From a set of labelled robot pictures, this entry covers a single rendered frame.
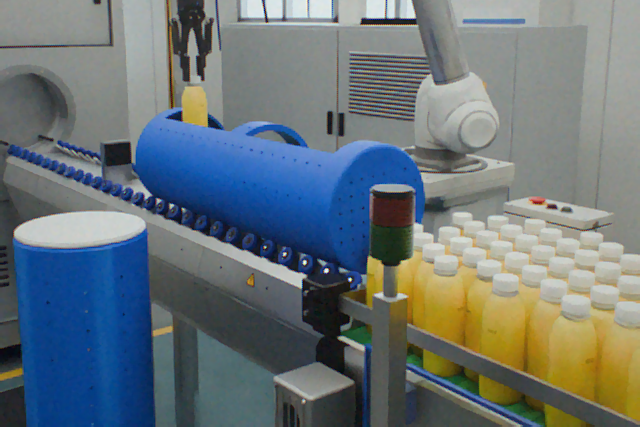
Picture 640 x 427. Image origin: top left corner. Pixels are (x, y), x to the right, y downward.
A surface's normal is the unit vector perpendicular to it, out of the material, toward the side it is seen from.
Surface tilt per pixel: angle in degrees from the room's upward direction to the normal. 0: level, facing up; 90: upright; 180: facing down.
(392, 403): 90
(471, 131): 98
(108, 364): 90
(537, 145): 90
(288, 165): 52
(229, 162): 64
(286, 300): 71
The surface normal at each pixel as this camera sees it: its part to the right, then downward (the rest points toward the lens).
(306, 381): 0.00, -0.98
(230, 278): -0.74, -0.20
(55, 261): -0.12, 0.21
